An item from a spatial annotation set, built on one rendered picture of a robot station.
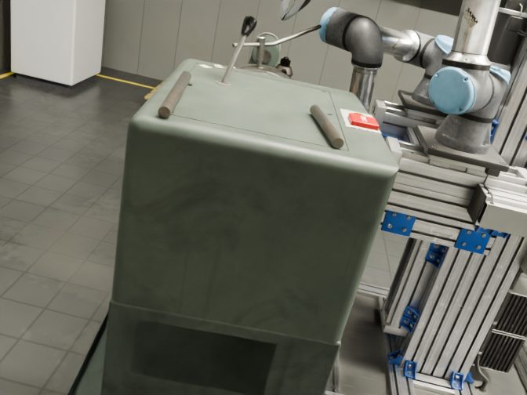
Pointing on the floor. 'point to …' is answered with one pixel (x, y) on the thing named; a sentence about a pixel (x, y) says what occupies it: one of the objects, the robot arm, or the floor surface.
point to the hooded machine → (56, 41)
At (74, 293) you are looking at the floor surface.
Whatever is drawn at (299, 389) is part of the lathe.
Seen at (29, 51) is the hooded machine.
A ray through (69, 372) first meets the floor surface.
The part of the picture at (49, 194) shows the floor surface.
